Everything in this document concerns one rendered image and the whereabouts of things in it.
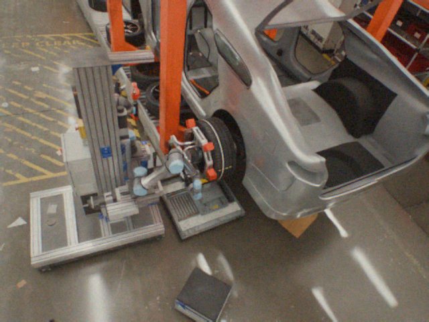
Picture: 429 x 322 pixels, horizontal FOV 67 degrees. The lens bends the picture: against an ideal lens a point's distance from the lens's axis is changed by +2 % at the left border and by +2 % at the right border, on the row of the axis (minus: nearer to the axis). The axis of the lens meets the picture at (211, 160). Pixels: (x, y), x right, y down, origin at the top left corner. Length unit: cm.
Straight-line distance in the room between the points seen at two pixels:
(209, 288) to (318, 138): 200
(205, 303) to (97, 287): 110
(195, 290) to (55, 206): 176
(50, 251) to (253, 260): 207
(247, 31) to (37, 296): 315
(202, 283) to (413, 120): 269
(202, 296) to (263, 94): 185
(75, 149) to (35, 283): 144
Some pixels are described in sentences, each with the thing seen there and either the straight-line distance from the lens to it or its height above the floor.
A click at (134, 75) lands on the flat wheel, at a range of 512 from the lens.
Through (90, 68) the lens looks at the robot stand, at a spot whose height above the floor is 201.
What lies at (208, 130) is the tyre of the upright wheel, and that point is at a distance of 315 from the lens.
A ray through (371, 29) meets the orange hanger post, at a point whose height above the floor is 169.
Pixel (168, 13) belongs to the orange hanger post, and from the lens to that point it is 282.
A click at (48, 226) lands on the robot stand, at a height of 21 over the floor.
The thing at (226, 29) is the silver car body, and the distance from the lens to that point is 333.
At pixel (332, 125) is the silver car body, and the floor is 98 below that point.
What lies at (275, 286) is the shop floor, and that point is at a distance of 368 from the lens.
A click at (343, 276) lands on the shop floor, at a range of 405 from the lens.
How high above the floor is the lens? 326
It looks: 47 degrees down
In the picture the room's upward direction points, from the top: 11 degrees clockwise
